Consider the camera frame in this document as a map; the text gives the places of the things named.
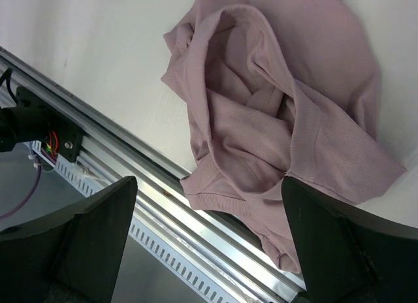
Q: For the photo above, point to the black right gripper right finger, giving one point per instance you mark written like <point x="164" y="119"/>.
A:
<point x="347" y="254"/>

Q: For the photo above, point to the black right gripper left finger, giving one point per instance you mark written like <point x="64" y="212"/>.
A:
<point x="77" y="249"/>

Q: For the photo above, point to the mauve tank top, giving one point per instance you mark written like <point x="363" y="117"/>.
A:
<point x="276" y="89"/>

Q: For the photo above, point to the white slotted cable duct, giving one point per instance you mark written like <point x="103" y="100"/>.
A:
<point x="204" y="250"/>

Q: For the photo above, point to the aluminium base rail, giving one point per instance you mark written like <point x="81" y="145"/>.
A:
<point x="24" y="75"/>

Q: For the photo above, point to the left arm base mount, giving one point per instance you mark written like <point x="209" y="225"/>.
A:
<point x="32" y="119"/>

